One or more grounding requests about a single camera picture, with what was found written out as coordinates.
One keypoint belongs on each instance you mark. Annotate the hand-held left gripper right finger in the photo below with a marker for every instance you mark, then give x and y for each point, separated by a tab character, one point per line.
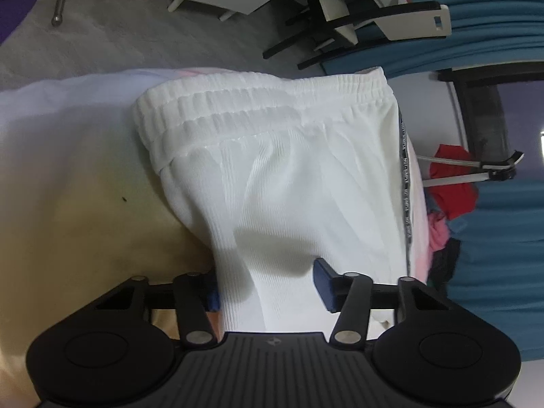
325	284

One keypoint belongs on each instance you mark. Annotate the black cloth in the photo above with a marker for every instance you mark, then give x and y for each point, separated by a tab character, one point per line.
444	263

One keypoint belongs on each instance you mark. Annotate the red cloth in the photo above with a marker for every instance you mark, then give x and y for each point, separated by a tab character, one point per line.
452	197

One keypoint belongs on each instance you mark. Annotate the pink cloth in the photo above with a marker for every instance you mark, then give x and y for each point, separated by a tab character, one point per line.
437	233

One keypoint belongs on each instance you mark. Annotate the white pants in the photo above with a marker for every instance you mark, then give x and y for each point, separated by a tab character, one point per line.
297	170

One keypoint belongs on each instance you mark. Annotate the black and white chair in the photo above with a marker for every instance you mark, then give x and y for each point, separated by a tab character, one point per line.
408	19

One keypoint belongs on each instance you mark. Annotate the dark framed window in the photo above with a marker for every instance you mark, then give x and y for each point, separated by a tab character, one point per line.
484	110

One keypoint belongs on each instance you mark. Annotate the pastel bed sheet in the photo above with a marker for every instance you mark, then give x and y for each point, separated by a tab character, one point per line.
76	157

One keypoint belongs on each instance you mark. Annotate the purple mat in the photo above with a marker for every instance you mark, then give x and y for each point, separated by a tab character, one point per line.
17	8

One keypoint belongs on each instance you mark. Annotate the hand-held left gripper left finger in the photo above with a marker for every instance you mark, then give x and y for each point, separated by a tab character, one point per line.
193	306

